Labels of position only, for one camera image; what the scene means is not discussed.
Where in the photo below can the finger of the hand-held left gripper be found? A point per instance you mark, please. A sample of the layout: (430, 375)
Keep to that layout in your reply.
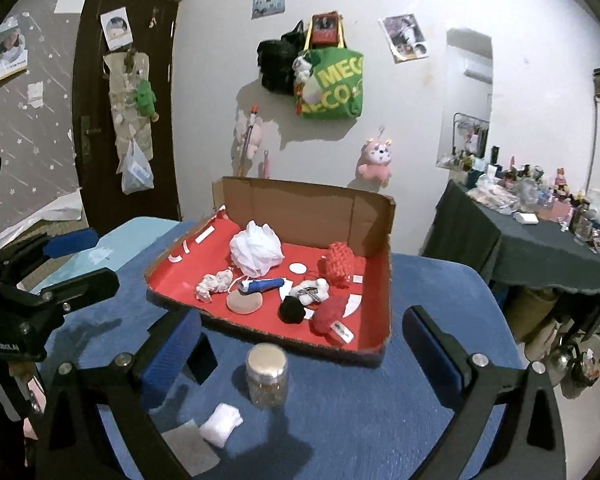
(72, 241)
(90, 285)

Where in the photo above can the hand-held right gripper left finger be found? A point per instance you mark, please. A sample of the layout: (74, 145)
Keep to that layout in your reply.
(170, 355)

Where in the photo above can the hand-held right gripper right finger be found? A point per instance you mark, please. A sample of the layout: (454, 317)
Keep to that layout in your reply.
(432, 355)

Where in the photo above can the white knotted cloth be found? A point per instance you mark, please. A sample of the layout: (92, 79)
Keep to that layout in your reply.
(212, 285)

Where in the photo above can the beige round sponge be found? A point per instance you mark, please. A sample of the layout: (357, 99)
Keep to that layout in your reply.
(244, 303)

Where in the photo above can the red plush toy white label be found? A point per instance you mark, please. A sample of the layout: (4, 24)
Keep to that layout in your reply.
(327, 316)

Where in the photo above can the blue and white tube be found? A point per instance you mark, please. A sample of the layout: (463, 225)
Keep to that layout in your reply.
(265, 286)

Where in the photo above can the black pompom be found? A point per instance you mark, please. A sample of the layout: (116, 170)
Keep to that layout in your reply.
(292, 310)

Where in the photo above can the black and white plush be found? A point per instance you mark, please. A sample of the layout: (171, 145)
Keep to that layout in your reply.
(312, 290)

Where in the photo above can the cardboard box red inside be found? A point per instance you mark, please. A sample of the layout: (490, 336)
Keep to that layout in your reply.
(300, 210)

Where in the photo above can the person's left forearm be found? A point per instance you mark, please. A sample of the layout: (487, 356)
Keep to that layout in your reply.
(29, 427)

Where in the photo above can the white plastic sheet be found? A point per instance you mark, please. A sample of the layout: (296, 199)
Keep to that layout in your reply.
(55, 212)

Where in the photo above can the light blue bed sheet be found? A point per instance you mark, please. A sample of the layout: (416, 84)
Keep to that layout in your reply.
(130, 240)

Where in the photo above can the small white folded towel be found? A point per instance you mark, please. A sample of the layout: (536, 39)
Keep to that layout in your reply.
(221, 422)

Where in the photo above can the white plastic bag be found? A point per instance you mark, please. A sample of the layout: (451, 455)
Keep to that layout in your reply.
(136, 172)

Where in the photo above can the dark flat square pad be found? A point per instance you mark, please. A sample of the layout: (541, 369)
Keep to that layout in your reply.
(187, 447)

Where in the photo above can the clear glass jar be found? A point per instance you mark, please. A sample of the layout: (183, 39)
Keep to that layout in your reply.
(266, 375)

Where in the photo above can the tan bag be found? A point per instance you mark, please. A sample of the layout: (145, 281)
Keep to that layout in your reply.
(530, 315)

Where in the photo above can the blue blanket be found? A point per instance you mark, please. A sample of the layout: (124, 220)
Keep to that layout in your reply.
(330, 410)

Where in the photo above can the red crochet pouch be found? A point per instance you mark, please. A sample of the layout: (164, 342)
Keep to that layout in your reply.
(342, 262)

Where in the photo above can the white mesh bath pouf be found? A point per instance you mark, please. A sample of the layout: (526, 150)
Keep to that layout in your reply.
(255, 250)

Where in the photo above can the paper hanging organiser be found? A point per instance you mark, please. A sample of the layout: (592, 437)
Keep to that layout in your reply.
(125, 110)

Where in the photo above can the dark green tablecloth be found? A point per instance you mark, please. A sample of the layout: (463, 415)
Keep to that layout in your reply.
(530, 250)

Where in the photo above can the white torn paper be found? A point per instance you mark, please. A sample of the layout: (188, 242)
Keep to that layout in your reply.
(35, 94)

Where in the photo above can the dark brown door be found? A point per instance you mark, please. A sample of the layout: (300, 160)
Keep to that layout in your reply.
(92, 85)

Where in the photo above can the green plush toy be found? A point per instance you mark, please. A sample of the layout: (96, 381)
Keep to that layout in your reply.
(145, 100)

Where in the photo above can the small white box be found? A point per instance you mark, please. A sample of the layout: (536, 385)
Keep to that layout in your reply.
(526, 218)

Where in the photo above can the cluster of cosmetics bottles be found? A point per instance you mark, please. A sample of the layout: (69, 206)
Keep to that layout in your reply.
(530, 185)

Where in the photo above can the photo sheet on door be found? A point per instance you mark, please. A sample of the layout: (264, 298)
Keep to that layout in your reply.
(116, 29)

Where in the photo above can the black bag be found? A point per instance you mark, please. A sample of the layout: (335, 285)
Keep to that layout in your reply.
(275, 65)

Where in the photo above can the white plush bag charm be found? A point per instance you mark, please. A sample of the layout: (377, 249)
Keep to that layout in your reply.
(305, 75)

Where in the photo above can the green tote bag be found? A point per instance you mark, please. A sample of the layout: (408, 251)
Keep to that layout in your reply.
(335, 85)

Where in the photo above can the white air conditioner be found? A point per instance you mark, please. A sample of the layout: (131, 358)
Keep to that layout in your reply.
(477, 68)

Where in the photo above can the red and yellow bag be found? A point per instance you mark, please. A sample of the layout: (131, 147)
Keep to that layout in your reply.
(324, 27)

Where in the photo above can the wall calendar with photo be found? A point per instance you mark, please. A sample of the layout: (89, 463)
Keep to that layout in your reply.
(10, 50)

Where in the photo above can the photo wall poster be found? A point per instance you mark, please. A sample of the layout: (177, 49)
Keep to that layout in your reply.
(404, 37)

